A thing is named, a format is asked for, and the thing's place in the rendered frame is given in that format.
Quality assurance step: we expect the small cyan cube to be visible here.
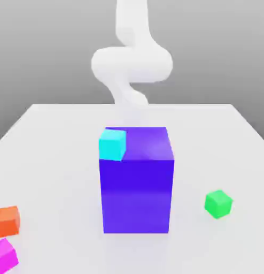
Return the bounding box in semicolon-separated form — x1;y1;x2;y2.
98;129;127;162

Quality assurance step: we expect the small green cube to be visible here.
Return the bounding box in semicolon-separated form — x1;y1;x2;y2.
204;189;234;220

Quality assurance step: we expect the small orange cube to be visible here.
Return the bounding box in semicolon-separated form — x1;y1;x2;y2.
0;205;21;238

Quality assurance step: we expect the small magenta cube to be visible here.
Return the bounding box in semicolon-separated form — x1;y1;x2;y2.
0;237;19;274

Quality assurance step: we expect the large purple box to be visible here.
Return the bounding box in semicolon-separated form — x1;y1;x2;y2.
98;126;175;234

